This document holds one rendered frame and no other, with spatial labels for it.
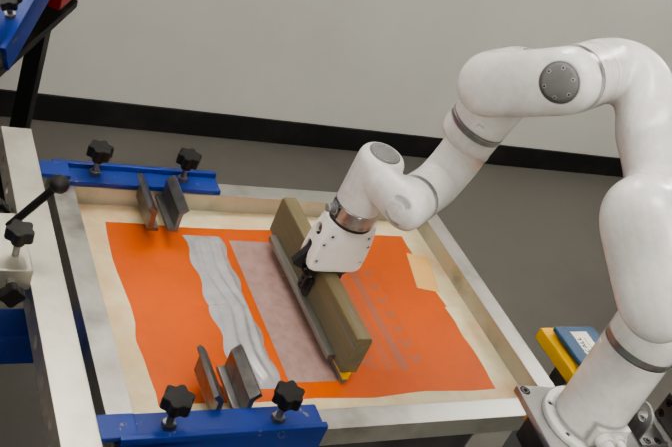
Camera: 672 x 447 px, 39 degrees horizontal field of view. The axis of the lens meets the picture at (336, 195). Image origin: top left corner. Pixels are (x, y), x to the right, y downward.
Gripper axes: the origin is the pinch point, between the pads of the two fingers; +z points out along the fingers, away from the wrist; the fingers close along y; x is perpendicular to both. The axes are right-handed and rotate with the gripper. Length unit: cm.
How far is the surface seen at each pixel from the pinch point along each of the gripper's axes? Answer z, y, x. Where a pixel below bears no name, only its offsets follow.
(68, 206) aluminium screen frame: 3.8, -37.9, 19.7
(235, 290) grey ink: 5.5, -12.1, 2.9
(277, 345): 4.9, -8.5, -9.5
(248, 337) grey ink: 4.3, -13.5, -8.3
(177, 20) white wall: 67, 42, 195
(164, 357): 5.1, -27.9, -11.3
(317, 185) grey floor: 112, 108, 162
